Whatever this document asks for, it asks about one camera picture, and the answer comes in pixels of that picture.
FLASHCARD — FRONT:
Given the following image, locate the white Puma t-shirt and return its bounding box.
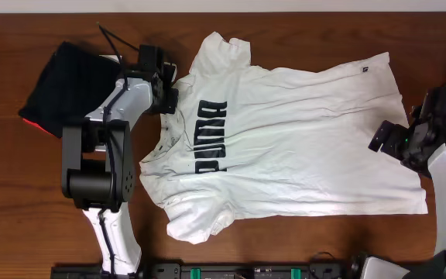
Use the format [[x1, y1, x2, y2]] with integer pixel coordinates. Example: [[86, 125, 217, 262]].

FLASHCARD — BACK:
[[139, 33, 427, 244]]

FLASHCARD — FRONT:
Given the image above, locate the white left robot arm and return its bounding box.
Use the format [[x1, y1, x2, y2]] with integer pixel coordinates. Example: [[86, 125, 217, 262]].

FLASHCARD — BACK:
[[51, 62, 178, 278]]

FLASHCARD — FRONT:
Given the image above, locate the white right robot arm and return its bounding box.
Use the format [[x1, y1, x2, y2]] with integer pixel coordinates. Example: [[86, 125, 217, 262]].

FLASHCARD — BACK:
[[351, 120, 446, 279]]

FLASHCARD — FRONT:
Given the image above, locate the folded white garment under black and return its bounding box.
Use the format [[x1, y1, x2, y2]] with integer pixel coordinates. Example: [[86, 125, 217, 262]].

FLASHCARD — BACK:
[[99, 54, 120, 64]]

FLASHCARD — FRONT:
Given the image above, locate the red garment edge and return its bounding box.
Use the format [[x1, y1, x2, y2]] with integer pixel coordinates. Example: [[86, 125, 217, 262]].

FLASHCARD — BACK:
[[22, 118, 54, 136]]

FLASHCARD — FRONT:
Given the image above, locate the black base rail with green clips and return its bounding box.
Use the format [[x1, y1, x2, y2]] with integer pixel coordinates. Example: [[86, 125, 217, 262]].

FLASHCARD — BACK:
[[50, 252, 365, 279]]

